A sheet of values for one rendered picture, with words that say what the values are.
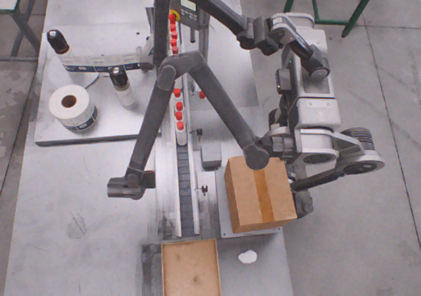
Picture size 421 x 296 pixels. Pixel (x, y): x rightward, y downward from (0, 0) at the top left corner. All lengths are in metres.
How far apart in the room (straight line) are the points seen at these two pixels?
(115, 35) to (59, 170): 0.90
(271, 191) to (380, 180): 1.68
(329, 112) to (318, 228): 1.62
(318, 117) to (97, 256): 1.17
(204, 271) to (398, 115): 2.37
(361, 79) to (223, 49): 1.67
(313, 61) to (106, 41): 1.38
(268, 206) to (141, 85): 1.00
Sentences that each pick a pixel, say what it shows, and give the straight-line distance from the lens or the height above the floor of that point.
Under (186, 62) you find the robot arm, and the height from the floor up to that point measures 1.69.
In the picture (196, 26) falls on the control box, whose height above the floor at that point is 1.32.
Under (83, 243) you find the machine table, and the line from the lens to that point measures 1.64.
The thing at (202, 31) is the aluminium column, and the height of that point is 1.29.
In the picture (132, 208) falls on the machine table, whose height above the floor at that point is 0.83.
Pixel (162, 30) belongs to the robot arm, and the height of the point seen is 1.46.
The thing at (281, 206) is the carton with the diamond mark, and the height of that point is 1.12.
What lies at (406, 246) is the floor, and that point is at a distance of 2.86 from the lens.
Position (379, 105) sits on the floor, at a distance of 3.21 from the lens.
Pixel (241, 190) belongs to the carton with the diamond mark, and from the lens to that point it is 1.30.
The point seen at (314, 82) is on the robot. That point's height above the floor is 1.53.
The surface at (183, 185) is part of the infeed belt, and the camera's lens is 1.54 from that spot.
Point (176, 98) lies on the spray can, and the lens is 1.55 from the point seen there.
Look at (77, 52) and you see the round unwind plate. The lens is 2.05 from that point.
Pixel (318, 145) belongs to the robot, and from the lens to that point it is 1.01.
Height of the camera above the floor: 2.37
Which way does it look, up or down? 67 degrees down
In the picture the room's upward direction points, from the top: 5 degrees clockwise
